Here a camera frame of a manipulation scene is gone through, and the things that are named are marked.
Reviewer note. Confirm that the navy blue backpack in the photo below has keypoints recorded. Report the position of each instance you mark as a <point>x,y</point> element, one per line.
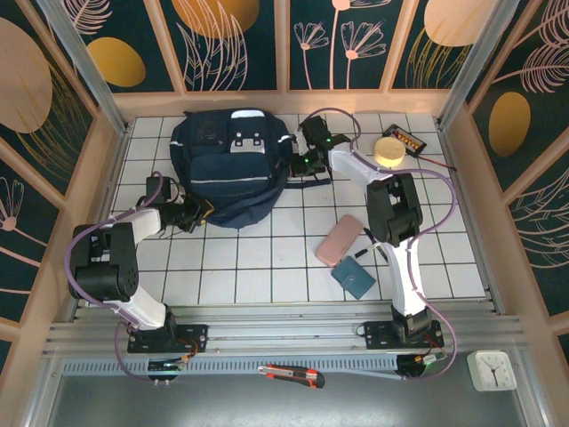
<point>226,178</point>

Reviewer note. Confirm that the pink pencil case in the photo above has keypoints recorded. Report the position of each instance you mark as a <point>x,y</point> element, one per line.
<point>338,242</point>

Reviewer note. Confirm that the teal wallet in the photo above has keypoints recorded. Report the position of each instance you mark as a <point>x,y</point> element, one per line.
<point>353,276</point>

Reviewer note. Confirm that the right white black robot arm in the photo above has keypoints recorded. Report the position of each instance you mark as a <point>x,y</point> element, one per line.
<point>402,276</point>

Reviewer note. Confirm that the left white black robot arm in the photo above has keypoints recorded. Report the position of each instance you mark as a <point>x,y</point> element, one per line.
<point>104,267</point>

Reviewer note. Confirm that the cream round disc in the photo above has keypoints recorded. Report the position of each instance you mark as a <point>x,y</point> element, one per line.
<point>389,151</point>

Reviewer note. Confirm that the black box orange cells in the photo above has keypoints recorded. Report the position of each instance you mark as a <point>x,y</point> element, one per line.
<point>403,139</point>

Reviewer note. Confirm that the black pen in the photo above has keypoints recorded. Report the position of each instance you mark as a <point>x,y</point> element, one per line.
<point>382,255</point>

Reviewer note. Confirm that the small circuit board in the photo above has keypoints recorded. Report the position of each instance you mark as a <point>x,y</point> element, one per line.
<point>420,364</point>
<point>166,367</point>

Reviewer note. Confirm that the red black utility knife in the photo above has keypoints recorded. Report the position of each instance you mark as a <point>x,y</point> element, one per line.
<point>293,376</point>

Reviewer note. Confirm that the white square clock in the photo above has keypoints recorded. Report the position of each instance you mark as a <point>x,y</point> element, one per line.
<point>492,370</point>

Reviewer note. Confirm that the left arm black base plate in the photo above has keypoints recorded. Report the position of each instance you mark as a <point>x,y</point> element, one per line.
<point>195,338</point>

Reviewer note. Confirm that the aluminium mounting rail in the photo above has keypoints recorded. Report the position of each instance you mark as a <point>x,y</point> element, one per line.
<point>289,331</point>

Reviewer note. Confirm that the aluminium frame post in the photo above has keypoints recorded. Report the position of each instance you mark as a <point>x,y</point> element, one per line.
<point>478,58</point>
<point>84,66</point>

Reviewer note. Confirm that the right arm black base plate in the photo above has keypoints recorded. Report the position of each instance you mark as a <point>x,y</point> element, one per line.
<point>378,338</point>

